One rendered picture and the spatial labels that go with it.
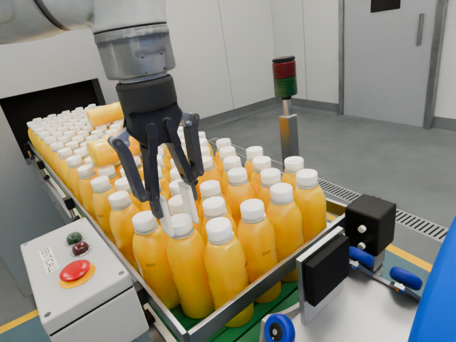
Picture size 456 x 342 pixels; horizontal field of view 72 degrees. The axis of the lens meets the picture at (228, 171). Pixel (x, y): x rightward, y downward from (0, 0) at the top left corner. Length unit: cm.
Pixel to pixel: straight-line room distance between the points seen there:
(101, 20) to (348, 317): 52
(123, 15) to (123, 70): 6
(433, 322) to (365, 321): 30
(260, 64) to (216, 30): 96
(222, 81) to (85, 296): 477
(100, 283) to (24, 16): 32
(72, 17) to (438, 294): 43
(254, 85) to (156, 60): 503
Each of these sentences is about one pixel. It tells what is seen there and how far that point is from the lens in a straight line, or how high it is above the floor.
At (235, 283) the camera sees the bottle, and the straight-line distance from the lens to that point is 51.
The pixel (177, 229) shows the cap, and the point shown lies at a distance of 50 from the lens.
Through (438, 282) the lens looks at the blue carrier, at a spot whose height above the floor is 118.
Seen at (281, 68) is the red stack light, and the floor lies 124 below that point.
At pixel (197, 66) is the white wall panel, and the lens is 486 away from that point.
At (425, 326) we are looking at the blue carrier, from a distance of 26.
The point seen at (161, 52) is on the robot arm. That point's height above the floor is 134.
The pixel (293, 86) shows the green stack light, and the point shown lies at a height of 118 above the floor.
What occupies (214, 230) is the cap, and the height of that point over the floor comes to 109.
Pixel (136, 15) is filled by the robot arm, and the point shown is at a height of 138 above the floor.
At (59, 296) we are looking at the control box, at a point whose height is 110.
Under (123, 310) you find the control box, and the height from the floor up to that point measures 105.
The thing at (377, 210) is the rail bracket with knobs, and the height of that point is 100.
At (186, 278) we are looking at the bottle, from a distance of 54.
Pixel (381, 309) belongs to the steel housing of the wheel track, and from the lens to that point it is 57.
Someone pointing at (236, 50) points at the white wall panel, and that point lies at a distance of 520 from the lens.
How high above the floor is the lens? 135
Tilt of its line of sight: 24 degrees down
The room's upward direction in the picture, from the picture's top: 9 degrees counter-clockwise
